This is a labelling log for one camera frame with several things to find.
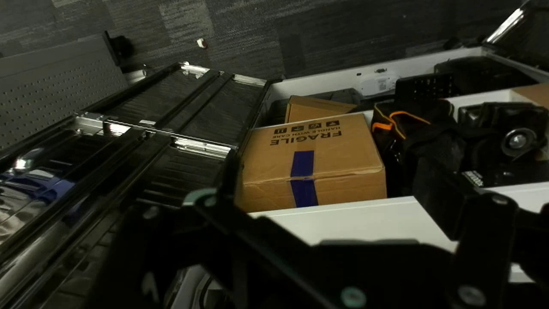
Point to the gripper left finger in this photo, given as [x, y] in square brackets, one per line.
[171, 240]

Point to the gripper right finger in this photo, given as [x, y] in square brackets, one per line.
[480, 240]

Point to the white compartment shelf unit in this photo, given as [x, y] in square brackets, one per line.
[364, 223]

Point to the black device with round knob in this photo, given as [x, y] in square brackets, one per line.
[497, 133]

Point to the black bag with orange trim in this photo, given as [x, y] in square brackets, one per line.
[411, 137]

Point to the black ribbed case chrome edges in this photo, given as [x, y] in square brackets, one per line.
[180, 107]

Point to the blue plastic object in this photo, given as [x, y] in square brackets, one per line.
[47, 189]

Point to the large cardboard box blue tape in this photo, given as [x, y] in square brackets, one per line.
[334, 171]

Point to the black keypad device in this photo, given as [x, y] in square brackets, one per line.
[424, 88]

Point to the black plastic crate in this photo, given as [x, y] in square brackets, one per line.
[484, 73]

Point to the small plain cardboard box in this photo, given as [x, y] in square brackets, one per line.
[313, 109]

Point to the grey perforated panel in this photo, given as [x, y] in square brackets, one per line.
[51, 81]

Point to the small white object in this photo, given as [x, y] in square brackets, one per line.
[200, 42]

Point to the black case with silver edge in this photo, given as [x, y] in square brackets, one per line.
[527, 30]

